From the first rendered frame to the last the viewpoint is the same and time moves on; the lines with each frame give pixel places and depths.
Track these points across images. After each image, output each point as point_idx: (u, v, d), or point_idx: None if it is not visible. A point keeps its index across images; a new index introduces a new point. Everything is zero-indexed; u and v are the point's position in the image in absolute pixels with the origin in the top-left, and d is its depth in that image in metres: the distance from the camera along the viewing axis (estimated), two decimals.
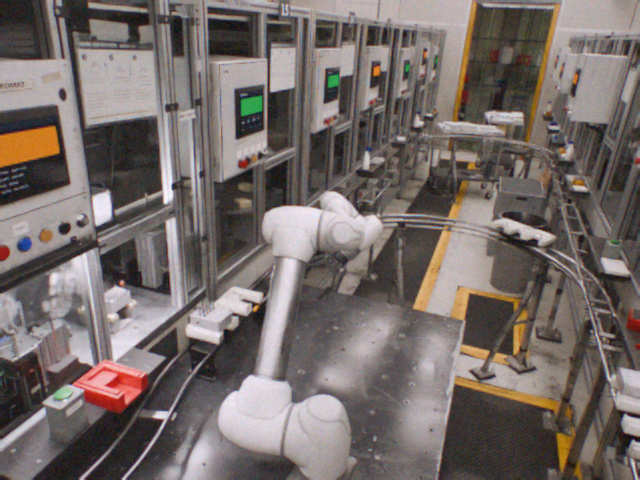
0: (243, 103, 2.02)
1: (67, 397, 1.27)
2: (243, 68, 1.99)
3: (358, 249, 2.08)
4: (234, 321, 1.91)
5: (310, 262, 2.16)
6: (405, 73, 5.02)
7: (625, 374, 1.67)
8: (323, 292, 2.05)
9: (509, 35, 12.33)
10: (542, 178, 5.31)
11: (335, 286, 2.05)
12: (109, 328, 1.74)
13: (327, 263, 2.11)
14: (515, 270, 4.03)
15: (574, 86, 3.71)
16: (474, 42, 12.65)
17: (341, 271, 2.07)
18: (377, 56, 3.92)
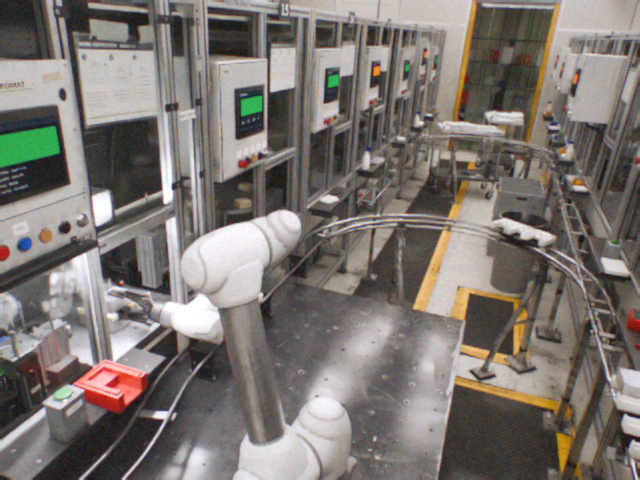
0: (243, 103, 2.02)
1: (67, 397, 1.27)
2: (243, 68, 1.99)
3: None
4: None
5: (131, 290, 1.74)
6: (405, 73, 5.02)
7: (625, 374, 1.67)
8: (117, 310, 1.77)
9: (509, 35, 12.33)
10: (542, 178, 5.31)
11: (130, 318, 1.77)
12: (109, 328, 1.74)
13: (144, 306, 1.72)
14: (515, 270, 4.03)
15: (574, 86, 3.71)
16: (474, 42, 12.65)
17: (147, 323, 1.74)
18: (377, 56, 3.92)
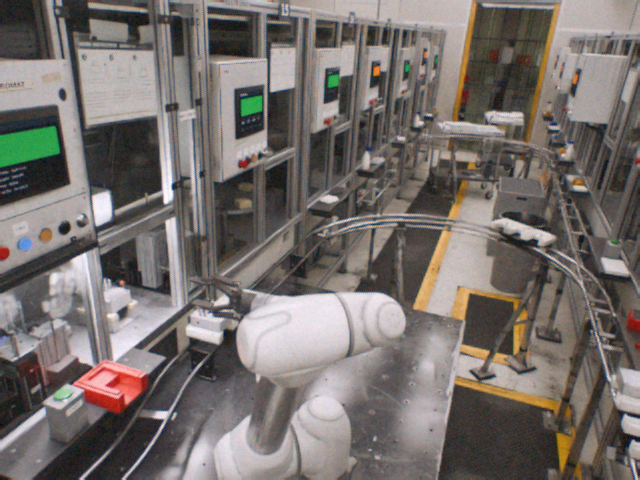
0: (243, 103, 2.02)
1: (67, 397, 1.27)
2: (243, 68, 1.99)
3: None
4: (234, 321, 1.91)
5: (217, 277, 1.58)
6: (405, 73, 5.02)
7: (625, 374, 1.67)
8: (201, 306, 1.62)
9: (509, 35, 12.33)
10: (542, 178, 5.31)
11: (216, 315, 1.62)
12: (109, 328, 1.74)
13: (231, 297, 1.57)
14: (515, 270, 4.03)
15: (574, 86, 3.71)
16: (474, 42, 12.65)
17: (234, 317, 1.59)
18: (377, 56, 3.92)
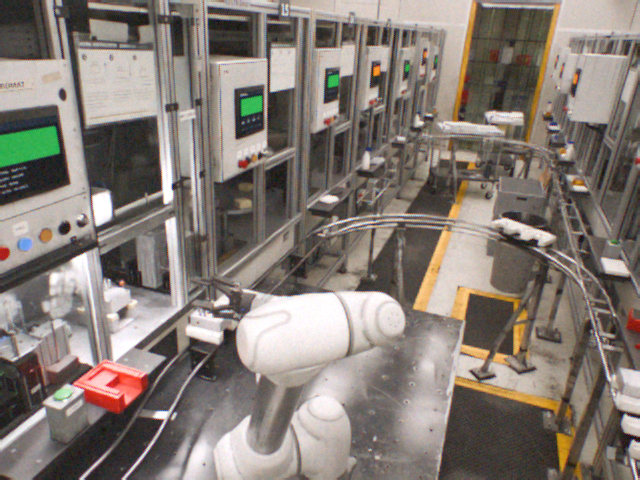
0: (243, 103, 2.02)
1: (67, 397, 1.27)
2: (243, 68, 1.99)
3: None
4: (234, 321, 1.91)
5: (217, 277, 1.58)
6: (405, 73, 5.02)
7: (625, 374, 1.67)
8: (201, 307, 1.63)
9: (509, 35, 12.33)
10: (542, 178, 5.31)
11: (216, 316, 1.62)
12: (109, 328, 1.74)
13: (231, 297, 1.57)
14: (515, 270, 4.03)
15: (574, 86, 3.71)
16: (474, 42, 12.65)
17: (234, 318, 1.59)
18: (377, 56, 3.92)
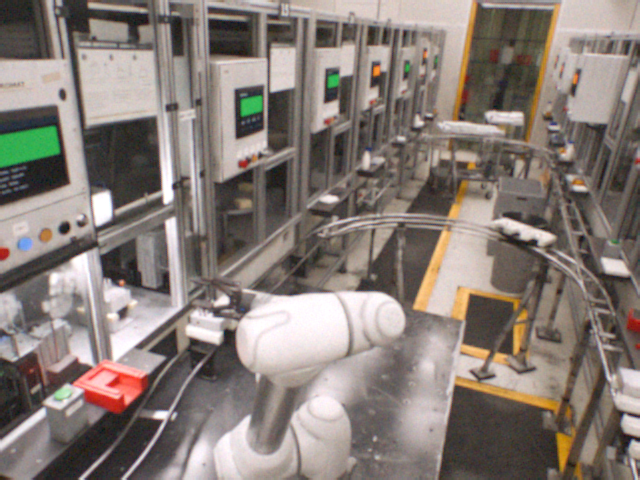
0: (243, 103, 2.02)
1: (67, 397, 1.27)
2: (243, 68, 1.99)
3: None
4: (234, 321, 1.91)
5: (217, 277, 1.58)
6: (405, 73, 5.02)
7: (625, 374, 1.67)
8: (201, 306, 1.63)
9: (509, 35, 12.33)
10: (542, 178, 5.31)
11: (216, 315, 1.62)
12: (109, 328, 1.74)
13: (231, 297, 1.57)
14: (515, 270, 4.03)
15: (574, 86, 3.71)
16: (474, 42, 12.65)
17: (234, 317, 1.59)
18: (377, 56, 3.92)
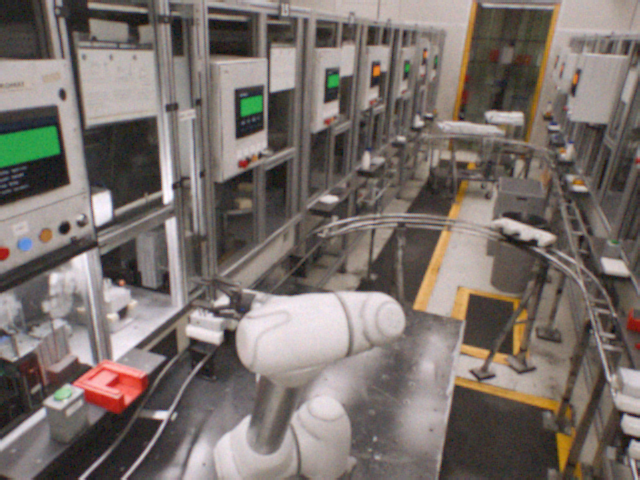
0: (243, 103, 2.02)
1: (67, 397, 1.27)
2: (243, 68, 1.99)
3: None
4: (234, 321, 1.91)
5: (217, 277, 1.58)
6: (405, 73, 5.02)
7: (625, 374, 1.67)
8: (201, 307, 1.63)
9: (509, 35, 12.33)
10: (542, 178, 5.31)
11: (216, 316, 1.62)
12: (109, 328, 1.74)
13: (232, 297, 1.57)
14: (515, 270, 4.03)
15: (574, 86, 3.71)
16: (474, 42, 12.65)
17: (234, 317, 1.59)
18: (377, 56, 3.92)
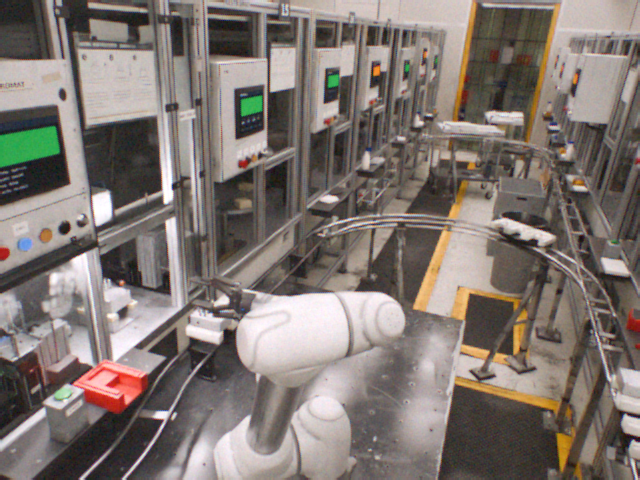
0: (243, 103, 2.02)
1: (67, 397, 1.27)
2: (243, 68, 1.99)
3: None
4: (234, 321, 1.91)
5: (217, 277, 1.58)
6: (405, 73, 5.02)
7: (625, 374, 1.67)
8: (201, 306, 1.63)
9: (509, 35, 12.33)
10: (542, 178, 5.31)
11: (216, 316, 1.62)
12: (109, 328, 1.74)
13: (231, 297, 1.57)
14: (515, 270, 4.03)
15: (574, 86, 3.71)
16: (474, 42, 12.65)
17: (234, 317, 1.59)
18: (377, 56, 3.92)
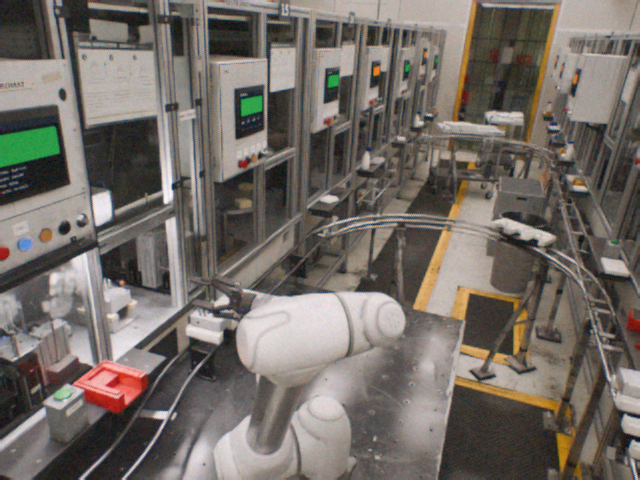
0: (243, 103, 2.02)
1: (67, 397, 1.27)
2: (243, 68, 1.99)
3: None
4: (234, 321, 1.91)
5: (217, 277, 1.58)
6: (405, 73, 5.02)
7: (625, 374, 1.67)
8: (201, 307, 1.63)
9: (509, 35, 12.33)
10: (542, 178, 5.31)
11: (216, 316, 1.62)
12: (109, 328, 1.74)
13: (232, 297, 1.57)
14: (515, 270, 4.03)
15: (574, 86, 3.71)
16: (474, 42, 12.65)
17: (234, 318, 1.59)
18: (377, 56, 3.92)
